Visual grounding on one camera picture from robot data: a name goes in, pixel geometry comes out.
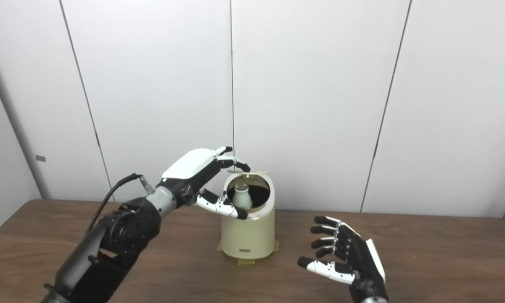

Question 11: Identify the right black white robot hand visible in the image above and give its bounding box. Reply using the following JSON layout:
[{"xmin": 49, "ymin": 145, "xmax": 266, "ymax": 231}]
[{"xmin": 297, "ymin": 216, "xmax": 389, "ymax": 301}]

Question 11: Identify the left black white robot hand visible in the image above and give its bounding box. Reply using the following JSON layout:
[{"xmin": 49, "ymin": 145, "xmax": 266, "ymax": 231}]
[{"xmin": 157, "ymin": 146, "xmax": 251, "ymax": 220}]

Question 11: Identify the small white plastic bottle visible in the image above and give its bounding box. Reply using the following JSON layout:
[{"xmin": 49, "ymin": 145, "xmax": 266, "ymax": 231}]
[{"xmin": 234, "ymin": 182, "xmax": 253, "ymax": 210}]

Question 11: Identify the cream-colored round bin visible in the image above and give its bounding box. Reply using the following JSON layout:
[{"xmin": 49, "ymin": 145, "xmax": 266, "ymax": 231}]
[{"xmin": 221, "ymin": 173, "xmax": 276, "ymax": 260}]

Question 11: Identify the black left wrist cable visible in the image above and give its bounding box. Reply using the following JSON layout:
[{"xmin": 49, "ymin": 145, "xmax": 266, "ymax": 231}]
[{"xmin": 86, "ymin": 173, "xmax": 155, "ymax": 234}]

